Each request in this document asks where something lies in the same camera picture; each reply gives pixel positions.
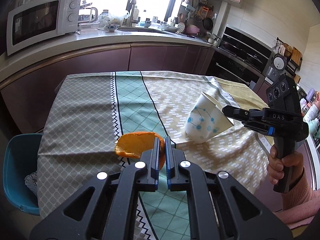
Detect kitchen faucet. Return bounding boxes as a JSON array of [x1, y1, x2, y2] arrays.
[[126, 0, 138, 27]]

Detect teal plastic trash bin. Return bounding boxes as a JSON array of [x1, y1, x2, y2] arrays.
[[3, 133, 42, 216]]

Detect white microwave oven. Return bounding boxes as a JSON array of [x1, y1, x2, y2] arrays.
[[7, 0, 81, 55]]

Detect dark red base cabinets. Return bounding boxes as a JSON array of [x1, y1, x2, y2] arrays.
[[1, 43, 214, 138]]

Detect small blue patterned bowl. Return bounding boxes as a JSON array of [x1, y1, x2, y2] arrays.
[[103, 24, 120, 33]]

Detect patterned tablecloth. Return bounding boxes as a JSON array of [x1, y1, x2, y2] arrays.
[[37, 71, 271, 218]]

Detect pink sleeved right forearm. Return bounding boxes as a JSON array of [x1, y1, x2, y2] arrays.
[[276, 172, 320, 229]]

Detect orange peel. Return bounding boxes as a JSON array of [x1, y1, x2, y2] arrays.
[[114, 132, 165, 170]]

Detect glass kettle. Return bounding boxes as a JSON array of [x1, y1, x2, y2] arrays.
[[78, 3, 98, 25]]

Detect person's right hand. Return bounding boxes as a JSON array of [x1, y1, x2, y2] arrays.
[[267, 146, 304, 189]]

